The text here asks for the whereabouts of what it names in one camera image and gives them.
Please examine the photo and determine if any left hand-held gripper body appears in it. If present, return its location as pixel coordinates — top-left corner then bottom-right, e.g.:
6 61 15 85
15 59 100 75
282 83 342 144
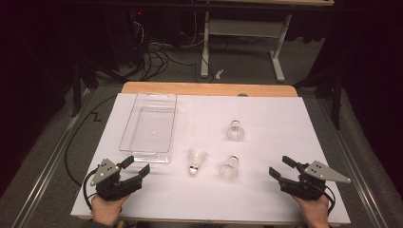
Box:
89 158 144 202

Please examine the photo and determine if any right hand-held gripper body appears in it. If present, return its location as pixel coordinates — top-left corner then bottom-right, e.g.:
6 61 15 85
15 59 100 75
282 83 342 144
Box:
278 161 352 201

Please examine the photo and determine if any clear plastic box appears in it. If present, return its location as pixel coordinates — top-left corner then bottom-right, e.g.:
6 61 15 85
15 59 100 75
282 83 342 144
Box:
119 92 179 164

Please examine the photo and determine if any white shuttlecock with blue band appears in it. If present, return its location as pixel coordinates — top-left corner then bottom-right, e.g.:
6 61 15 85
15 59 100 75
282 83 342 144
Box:
225 119 245 142
187 147 208 176
219 154 240 181

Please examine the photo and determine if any person's left hand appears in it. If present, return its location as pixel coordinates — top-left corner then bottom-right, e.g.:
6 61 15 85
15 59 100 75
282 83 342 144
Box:
90 193 131 227

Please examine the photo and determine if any person's right hand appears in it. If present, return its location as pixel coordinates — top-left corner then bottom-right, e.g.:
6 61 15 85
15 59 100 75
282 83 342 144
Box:
291 193 331 222

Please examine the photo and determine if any black metal stand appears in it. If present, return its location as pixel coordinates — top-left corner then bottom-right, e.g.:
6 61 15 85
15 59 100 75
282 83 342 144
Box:
71 60 100 118
293 67 345 131

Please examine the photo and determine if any dark curtain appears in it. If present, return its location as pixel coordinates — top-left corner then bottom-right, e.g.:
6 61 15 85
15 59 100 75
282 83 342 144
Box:
0 0 75 198

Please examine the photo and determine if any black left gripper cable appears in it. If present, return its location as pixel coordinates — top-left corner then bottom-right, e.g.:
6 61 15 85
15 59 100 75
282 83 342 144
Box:
82 167 100 212

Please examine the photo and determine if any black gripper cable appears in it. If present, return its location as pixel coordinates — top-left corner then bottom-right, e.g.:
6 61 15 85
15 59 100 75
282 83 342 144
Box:
322 184 336 217
82 167 100 212

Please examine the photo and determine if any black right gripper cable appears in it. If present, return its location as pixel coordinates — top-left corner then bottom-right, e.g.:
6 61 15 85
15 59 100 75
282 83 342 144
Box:
322 184 336 217

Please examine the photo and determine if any metal floor rail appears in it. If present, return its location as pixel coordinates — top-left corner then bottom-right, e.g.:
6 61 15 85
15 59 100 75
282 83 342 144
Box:
317 94 381 228
10 88 98 228

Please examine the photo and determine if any long black floor cable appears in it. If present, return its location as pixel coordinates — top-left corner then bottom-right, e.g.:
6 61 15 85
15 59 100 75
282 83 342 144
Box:
64 93 119 188

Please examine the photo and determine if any tangle of black cables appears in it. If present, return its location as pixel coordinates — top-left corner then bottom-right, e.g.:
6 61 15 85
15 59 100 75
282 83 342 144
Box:
126 41 198 82

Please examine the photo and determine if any white metal desk frame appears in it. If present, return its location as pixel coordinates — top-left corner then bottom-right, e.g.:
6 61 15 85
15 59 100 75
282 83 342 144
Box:
196 0 336 84

